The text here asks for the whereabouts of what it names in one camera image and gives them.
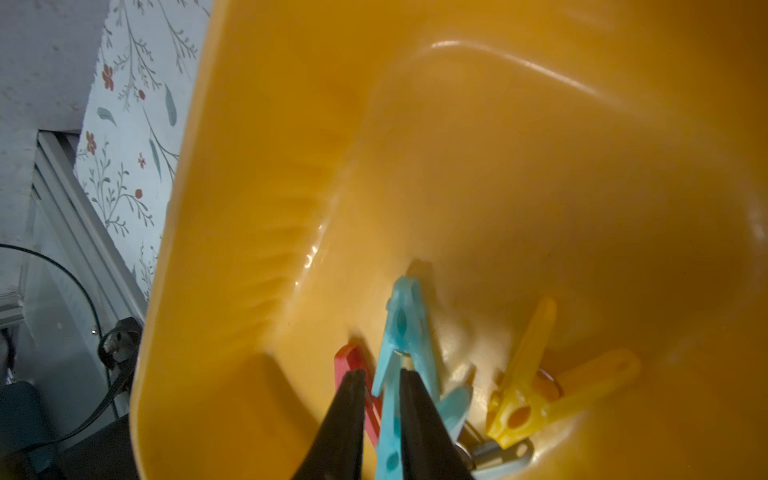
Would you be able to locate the grey clothespin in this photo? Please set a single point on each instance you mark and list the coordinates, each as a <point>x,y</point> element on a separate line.
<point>485,458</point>

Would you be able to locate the aluminium frame rail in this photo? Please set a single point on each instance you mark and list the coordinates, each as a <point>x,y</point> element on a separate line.
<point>80,240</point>

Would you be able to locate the yellow storage box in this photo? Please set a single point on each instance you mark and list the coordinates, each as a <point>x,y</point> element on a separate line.
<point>610,155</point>

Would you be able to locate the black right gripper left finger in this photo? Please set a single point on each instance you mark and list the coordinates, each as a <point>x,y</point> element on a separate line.
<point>337,450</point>

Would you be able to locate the teal clothespin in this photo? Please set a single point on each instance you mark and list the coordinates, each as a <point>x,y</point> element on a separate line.
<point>406,339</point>

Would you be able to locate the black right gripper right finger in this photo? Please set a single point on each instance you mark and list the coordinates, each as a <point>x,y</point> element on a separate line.
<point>426,449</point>

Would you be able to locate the yellow clothespin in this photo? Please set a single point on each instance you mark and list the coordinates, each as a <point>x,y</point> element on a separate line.
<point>528,400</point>

